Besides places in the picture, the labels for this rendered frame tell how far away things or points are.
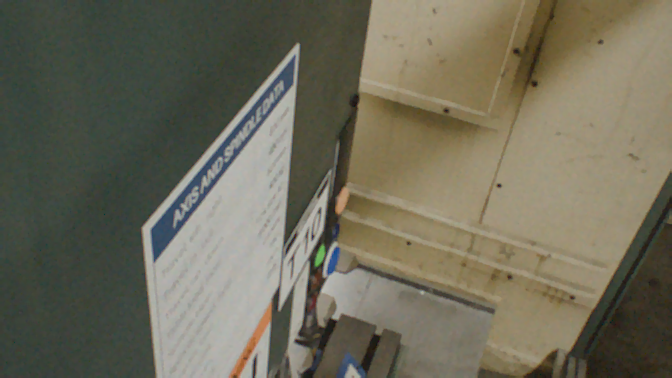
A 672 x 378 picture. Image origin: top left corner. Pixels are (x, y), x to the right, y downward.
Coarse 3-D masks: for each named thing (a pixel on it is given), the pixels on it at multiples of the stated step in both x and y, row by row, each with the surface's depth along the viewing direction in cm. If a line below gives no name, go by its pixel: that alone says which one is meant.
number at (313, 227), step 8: (320, 208) 58; (312, 216) 56; (320, 216) 59; (312, 224) 56; (320, 224) 60; (304, 232) 54; (312, 232) 57; (304, 240) 55; (312, 240) 58; (304, 248) 56; (304, 256) 57
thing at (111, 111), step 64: (0, 0) 16; (64, 0) 18; (128, 0) 21; (192, 0) 25; (256, 0) 31; (320, 0) 40; (0, 64) 17; (64, 64) 19; (128, 64) 22; (192, 64) 27; (256, 64) 34; (320, 64) 45; (0, 128) 18; (64, 128) 20; (128, 128) 24; (192, 128) 29; (320, 128) 50; (0, 192) 18; (64, 192) 21; (128, 192) 25; (0, 256) 19; (64, 256) 22; (128, 256) 27; (0, 320) 20; (64, 320) 24; (128, 320) 28
